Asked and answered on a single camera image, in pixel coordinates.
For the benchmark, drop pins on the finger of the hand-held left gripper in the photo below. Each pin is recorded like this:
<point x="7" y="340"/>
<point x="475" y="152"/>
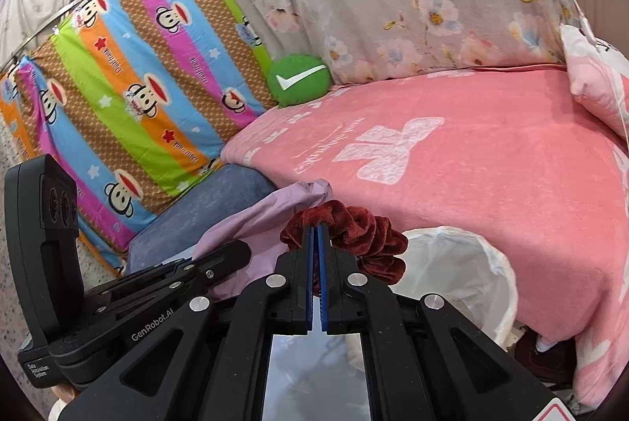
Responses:
<point x="162" y="267"/>
<point x="226" y="261"/>

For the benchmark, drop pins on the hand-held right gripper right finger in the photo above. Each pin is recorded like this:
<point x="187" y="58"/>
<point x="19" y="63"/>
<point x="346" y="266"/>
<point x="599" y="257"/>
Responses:
<point x="323" y="283"/>

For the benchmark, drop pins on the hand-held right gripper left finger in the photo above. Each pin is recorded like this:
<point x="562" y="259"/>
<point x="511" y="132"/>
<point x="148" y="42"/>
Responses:
<point x="308" y="283"/>

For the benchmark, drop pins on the lilac cloth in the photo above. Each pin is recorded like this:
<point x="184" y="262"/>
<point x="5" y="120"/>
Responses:
<point x="265" y="224"/>

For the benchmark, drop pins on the dark red velvet scrunchie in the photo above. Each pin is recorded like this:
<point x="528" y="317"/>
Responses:
<point x="363" y="234"/>

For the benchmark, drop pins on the trash bin with white liner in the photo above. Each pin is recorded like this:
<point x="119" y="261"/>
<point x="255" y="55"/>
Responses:
<point x="457" y="273"/>

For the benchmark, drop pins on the blue-grey cushion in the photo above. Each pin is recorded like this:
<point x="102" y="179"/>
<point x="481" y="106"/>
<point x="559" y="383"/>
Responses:
<point x="221" y="200"/>

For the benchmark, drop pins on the pink blanket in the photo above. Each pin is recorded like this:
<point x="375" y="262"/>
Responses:
<point x="467" y="185"/>

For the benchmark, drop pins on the green round cushion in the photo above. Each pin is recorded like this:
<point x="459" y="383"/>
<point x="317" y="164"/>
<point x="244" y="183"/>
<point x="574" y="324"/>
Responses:
<point x="295" y="94"/>

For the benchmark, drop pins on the striped monkey print sheet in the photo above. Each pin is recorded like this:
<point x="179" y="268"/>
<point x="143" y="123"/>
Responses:
<point x="147" y="57"/>

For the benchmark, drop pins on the dark round stool base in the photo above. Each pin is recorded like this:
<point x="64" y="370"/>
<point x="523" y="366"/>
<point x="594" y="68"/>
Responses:
<point x="540" y="362"/>

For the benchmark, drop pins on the pink printed pillow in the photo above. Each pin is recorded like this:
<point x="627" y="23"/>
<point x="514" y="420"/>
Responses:
<point x="599" y="82"/>

